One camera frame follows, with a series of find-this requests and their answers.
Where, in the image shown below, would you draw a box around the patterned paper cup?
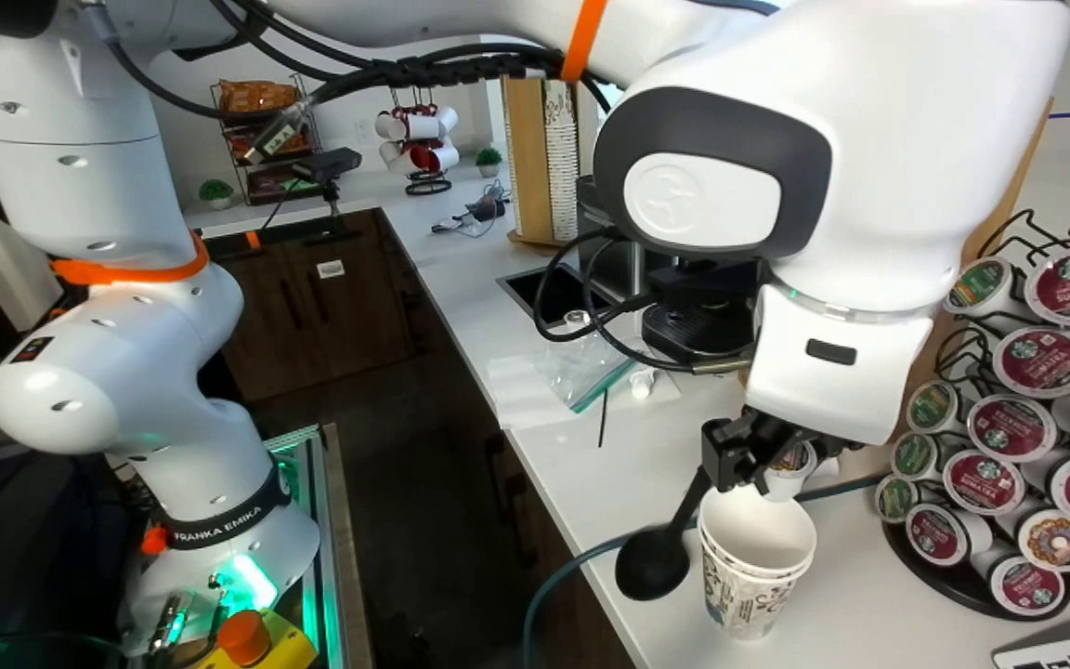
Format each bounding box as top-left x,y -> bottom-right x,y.
695,483 -> 820,641

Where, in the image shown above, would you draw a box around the black plastic spoon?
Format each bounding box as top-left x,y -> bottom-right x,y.
613,460 -> 722,604

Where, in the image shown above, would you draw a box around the dark wooden cabinet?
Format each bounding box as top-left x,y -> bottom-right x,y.
200,205 -> 454,406

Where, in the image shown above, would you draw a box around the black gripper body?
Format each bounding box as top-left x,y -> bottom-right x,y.
698,411 -> 823,470

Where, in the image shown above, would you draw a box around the wooden cup dispenser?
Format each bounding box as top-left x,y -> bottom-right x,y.
496,70 -> 552,247

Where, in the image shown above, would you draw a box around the steel framed counter waste chute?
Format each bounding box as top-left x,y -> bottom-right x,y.
496,254 -> 639,344

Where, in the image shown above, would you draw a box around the black silver coffee machine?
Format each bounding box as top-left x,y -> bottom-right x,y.
572,169 -> 766,370

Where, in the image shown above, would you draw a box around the stack of white paper cups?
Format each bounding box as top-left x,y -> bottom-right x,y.
541,78 -> 582,245

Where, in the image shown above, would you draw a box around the green lid coffee pod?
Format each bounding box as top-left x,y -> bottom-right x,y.
904,377 -> 970,437
889,432 -> 945,483
868,470 -> 925,529
945,255 -> 1022,320

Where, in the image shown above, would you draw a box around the clear plastic stirrer bag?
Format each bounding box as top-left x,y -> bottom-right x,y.
541,339 -> 645,416

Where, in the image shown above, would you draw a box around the patterned flat pod tray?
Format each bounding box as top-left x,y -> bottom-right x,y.
989,620 -> 1070,669

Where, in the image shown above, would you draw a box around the brown lid coffee pod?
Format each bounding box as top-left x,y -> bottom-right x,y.
1015,505 -> 1070,577

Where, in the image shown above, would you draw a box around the black wire pod carousel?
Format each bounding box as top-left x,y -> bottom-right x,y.
868,205 -> 1070,623

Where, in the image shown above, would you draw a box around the red white hanging mugs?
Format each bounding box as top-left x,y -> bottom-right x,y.
373,101 -> 465,178

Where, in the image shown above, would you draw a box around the white coffee pod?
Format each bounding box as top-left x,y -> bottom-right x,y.
557,302 -> 599,339
760,443 -> 820,500

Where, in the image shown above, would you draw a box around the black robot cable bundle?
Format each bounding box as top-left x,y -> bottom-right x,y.
101,0 -> 656,375

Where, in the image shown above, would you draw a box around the yellow emergency stop box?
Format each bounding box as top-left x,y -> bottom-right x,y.
192,609 -> 324,669

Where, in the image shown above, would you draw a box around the wall shelf with snacks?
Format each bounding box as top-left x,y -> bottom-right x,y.
210,78 -> 324,205

